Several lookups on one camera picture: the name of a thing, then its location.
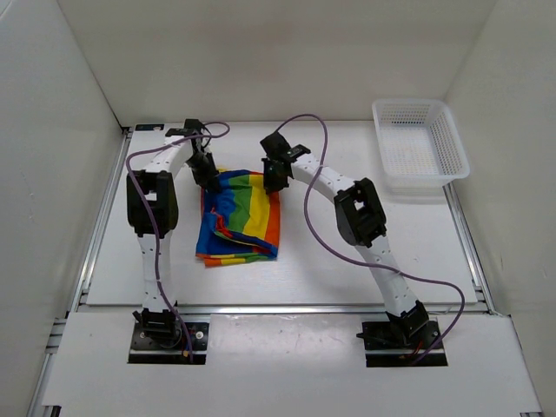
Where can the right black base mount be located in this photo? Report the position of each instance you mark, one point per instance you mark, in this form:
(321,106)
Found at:
(385,349)

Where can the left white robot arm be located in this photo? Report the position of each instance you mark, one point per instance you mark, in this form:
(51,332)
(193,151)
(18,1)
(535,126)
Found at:
(153,213)

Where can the aluminium table edge rail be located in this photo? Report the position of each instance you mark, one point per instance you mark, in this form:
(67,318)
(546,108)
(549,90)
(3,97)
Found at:
(476,308)

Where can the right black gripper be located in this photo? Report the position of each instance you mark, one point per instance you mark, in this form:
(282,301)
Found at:
(271,185)

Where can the small blue label sticker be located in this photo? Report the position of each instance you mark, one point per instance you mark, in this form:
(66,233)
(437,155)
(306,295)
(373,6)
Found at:
(149,127)

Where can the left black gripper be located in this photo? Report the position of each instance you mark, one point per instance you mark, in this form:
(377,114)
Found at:
(209,179)

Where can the white plastic mesh basket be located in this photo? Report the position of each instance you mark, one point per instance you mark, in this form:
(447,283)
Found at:
(419,144)

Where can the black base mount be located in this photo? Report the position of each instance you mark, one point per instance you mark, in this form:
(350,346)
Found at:
(146,351)
(385,349)

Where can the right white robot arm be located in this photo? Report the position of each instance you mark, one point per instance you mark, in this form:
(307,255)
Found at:
(361,222)

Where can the rainbow striped shorts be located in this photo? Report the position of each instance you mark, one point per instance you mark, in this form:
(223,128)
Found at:
(241,224)

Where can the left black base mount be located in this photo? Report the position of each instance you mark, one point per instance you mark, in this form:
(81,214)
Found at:
(146,351)

